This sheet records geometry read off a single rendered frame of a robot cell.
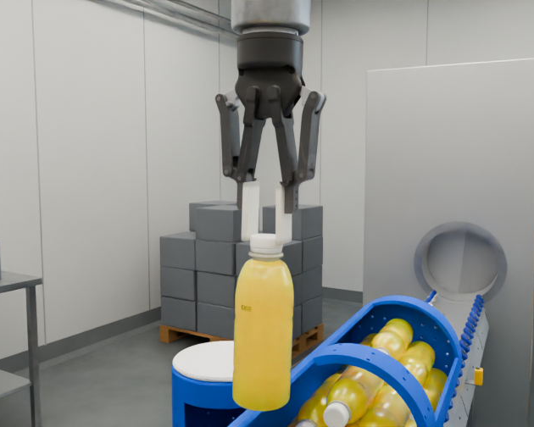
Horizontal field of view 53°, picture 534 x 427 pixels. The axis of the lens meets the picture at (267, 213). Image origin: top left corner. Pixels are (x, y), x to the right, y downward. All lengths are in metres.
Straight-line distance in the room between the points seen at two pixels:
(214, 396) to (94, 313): 3.57
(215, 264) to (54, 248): 1.26
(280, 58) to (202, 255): 3.91
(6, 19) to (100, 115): 1.02
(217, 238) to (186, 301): 0.65
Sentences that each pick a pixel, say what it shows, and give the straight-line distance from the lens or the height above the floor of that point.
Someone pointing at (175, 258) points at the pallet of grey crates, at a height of 0.75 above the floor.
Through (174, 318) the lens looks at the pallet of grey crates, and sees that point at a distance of 4.79.
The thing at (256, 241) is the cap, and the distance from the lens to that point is 0.63.
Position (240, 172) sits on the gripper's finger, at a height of 1.55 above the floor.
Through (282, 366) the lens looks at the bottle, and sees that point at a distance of 0.65.
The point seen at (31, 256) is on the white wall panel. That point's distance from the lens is 4.45.
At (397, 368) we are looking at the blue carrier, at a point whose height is 1.21.
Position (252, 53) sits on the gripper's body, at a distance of 0.61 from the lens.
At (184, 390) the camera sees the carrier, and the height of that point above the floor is 0.99.
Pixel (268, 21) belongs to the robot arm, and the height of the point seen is 1.71.
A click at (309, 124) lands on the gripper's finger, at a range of 0.60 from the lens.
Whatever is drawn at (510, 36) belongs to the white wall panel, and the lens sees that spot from 5.66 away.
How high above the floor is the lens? 1.56
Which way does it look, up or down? 5 degrees down
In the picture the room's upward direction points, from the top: straight up
